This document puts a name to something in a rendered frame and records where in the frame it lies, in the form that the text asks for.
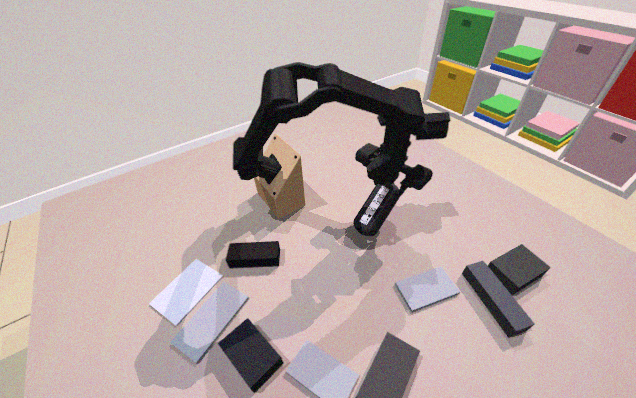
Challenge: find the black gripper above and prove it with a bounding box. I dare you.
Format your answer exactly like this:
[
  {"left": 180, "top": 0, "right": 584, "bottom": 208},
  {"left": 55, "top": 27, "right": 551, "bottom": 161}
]
[{"left": 355, "top": 140, "right": 433, "bottom": 197}]

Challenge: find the dark grey controller unit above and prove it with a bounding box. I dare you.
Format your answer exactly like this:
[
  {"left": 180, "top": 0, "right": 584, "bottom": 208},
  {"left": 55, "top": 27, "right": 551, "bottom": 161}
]
[{"left": 354, "top": 183, "right": 400, "bottom": 236}]

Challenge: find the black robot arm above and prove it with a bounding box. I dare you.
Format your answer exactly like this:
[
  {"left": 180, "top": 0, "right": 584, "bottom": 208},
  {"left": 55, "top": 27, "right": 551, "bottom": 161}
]
[{"left": 232, "top": 62, "right": 450, "bottom": 185}]

